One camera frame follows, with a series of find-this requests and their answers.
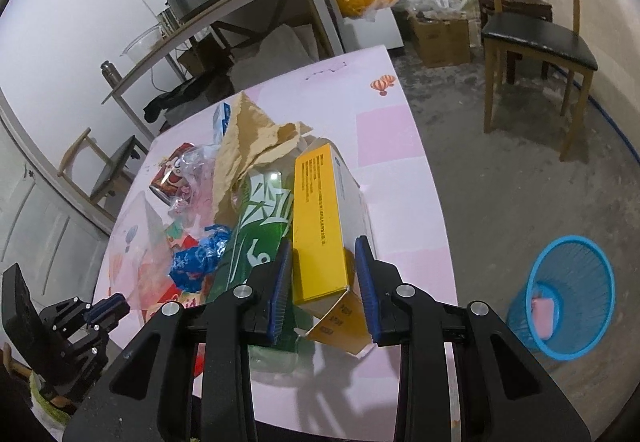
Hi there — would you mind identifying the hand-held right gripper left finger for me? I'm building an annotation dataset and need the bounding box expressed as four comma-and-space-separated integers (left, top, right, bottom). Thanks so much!
64, 238, 301, 442

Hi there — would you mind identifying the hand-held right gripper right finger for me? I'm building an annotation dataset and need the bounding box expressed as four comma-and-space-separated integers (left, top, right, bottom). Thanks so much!
354, 236, 591, 442

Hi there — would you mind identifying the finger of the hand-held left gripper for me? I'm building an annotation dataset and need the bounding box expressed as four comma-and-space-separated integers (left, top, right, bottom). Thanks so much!
60, 321, 112, 373
41, 293, 132, 329

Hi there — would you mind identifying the yellow and white carton box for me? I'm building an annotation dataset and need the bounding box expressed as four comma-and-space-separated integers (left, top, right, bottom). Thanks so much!
291, 138, 378, 357

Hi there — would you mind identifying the green plastic bottle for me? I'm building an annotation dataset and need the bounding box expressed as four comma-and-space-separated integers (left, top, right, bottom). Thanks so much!
202, 169, 313, 375

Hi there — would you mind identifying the blue wrapper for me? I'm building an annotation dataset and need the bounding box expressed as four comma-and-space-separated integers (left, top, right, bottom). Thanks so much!
169, 224, 233, 293

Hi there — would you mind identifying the red drink can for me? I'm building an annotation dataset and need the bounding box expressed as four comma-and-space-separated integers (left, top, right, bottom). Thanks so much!
150, 142, 201, 205

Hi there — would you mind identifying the clear plastic bag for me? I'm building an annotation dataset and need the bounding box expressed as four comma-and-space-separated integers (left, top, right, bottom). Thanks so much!
167, 144, 241, 223

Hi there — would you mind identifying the torn brown paper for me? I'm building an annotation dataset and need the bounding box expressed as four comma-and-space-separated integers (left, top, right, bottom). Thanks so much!
212, 91, 315, 228

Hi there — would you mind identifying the blue and white toothpaste box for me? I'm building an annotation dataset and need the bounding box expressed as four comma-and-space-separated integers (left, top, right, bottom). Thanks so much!
212, 102, 235, 145

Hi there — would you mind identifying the blue mesh wastebasket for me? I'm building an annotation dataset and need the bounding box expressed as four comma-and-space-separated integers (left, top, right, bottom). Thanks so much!
506, 235, 616, 362

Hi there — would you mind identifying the green fluffy cloth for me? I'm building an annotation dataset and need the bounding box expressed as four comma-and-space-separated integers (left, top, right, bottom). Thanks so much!
27, 372, 73, 428

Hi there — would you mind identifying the wooden chair with black seat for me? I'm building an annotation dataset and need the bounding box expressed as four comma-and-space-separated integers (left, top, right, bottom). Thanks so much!
59, 127, 148, 210
477, 0, 599, 162

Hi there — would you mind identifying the pink packet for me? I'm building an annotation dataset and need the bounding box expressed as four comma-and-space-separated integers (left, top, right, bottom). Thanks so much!
531, 294, 557, 342

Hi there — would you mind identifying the black cloth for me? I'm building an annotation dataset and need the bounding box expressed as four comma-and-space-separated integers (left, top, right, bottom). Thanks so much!
144, 72, 236, 123

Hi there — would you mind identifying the small brown cardboard box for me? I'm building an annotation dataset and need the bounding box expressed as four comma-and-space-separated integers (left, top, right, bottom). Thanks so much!
177, 37, 231, 75

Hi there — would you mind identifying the white cabinet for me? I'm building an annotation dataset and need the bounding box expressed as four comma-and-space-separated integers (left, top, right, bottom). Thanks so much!
341, 4, 407, 57

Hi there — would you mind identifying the large cardboard box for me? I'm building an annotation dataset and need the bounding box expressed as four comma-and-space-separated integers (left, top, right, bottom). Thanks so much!
410, 14, 472, 69

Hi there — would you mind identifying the clear plastic bowl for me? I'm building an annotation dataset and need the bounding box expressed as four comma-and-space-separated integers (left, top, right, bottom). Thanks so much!
120, 26, 163, 63

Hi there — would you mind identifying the dark wooden stool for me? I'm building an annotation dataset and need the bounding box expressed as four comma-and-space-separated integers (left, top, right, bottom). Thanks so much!
477, 0, 553, 85

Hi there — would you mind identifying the white mattress with blue edging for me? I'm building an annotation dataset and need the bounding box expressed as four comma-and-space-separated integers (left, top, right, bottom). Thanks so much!
531, 0, 640, 163

